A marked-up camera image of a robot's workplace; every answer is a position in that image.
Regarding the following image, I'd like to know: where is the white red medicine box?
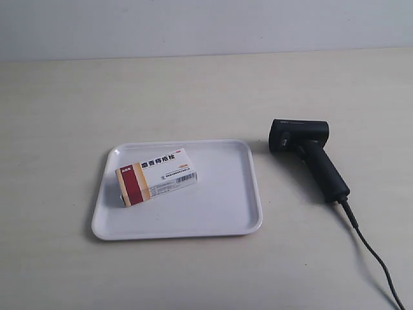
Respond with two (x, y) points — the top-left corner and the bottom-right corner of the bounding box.
(116, 149), (197, 207)

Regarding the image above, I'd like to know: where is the black handheld barcode scanner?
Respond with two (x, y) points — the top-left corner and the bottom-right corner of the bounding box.
(268, 119), (350, 203)

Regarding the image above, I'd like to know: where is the black scanner cable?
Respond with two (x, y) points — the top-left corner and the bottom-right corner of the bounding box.
(337, 196), (408, 310)

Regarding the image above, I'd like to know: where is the white plastic tray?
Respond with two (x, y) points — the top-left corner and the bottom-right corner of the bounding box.
(91, 139), (263, 241)

